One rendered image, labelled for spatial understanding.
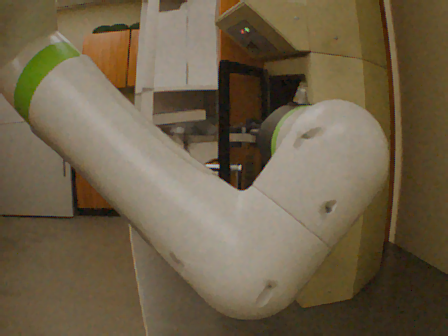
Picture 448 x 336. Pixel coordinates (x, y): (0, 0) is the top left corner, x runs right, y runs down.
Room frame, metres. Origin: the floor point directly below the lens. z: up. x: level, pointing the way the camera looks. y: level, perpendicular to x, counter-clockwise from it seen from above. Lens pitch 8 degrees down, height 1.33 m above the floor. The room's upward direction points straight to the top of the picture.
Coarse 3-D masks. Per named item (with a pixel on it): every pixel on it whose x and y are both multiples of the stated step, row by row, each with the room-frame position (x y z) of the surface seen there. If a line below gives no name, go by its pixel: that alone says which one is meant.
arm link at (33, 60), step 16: (48, 32) 0.60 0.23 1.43; (0, 48) 0.57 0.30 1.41; (16, 48) 0.57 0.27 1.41; (32, 48) 0.58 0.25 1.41; (48, 48) 0.58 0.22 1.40; (64, 48) 0.59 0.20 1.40; (0, 64) 0.59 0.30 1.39; (16, 64) 0.57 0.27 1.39; (32, 64) 0.56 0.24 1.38; (48, 64) 0.56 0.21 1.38; (0, 80) 0.59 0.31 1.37; (16, 80) 0.57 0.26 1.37; (32, 80) 0.56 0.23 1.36; (16, 96) 0.57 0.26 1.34; (32, 96) 0.55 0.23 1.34; (32, 128) 0.58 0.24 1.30
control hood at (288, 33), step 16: (256, 0) 0.88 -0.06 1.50; (272, 0) 0.89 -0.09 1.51; (224, 16) 1.07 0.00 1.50; (240, 16) 0.98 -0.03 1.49; (256, 16) 0.90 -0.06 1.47; (272, 16) 0.89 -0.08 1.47; (288, 16) 0.89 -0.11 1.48; (304, 16) 0.90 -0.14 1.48; (224, 32) 1.19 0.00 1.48; (272, 32) 0.92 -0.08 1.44; (288, 32) 0.89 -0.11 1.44; (304, 32) 0.90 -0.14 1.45; (288, 48) 0.92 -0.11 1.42; (304, 48) 0.90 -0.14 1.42
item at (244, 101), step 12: (240, 84) 1.01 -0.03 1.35; (252, 84) 1.10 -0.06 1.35; (240, 96) 1.01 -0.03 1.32; (252, 96) 1.10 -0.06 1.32; (240, 108) 1.01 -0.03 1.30; (252, 108) 1.10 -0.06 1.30; (240, 120) 1.01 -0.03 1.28; (240, 156) 1.01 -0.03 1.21; (252, 156) 1.10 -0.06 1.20; (252, 168) 1.10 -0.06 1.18; (252, 180) 1.10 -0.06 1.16
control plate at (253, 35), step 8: (240, 24) 1.03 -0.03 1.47; (248, 24) 0.98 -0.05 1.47; (232, 32) 1.13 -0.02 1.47; (240, 32) 1.08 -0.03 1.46; (248, 32) 1.04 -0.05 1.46; (256, 32) 0.99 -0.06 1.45; (240, 40) 1.14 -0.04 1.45; (248, 40) 1.09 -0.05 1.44; (256, 40) 1.04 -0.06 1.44; (264, 40) 1.00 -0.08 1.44; (264, 48) 1.05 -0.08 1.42; (272, 48) 1.00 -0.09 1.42
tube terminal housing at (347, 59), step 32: (288, 0) 1.00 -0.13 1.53; (320, 0) 0.90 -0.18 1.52; (352, 0) 0.92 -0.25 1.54; (320, 32) 0.90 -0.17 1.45; (352, 32) 0.92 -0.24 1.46; (288, 64) 1.03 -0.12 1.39; (320, 64) 0.90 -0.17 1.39; (352, 64) 0.91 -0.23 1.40; (384, 64) 1.06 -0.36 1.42; (320, 96) 0.90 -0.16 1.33; (352, 96) 0.91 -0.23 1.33; (384, 96) 1.04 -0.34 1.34; (384, 128) 1.04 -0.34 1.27; (384, 192) 1.05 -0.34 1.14; (384, 224) 1.07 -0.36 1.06; (352, 256) 0.92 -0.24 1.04; (320, 288) 0.90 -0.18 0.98; (352, 288) 0.92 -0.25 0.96
